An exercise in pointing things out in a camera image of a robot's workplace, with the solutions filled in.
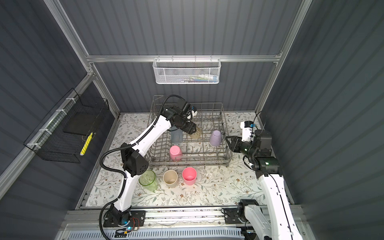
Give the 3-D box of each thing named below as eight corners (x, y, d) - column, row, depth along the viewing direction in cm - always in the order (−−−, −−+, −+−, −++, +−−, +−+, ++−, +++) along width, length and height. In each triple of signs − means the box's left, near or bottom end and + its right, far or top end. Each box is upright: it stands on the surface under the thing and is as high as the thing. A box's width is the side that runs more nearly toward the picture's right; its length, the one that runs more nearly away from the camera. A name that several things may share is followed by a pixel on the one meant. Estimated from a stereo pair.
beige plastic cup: (165, 190, 84) (162, 184, 76) (166, 176, 89) (164, 169, 81) (177, 190, 84) (175, 184, 76) (178, 176, 89) (176, 169, 81)
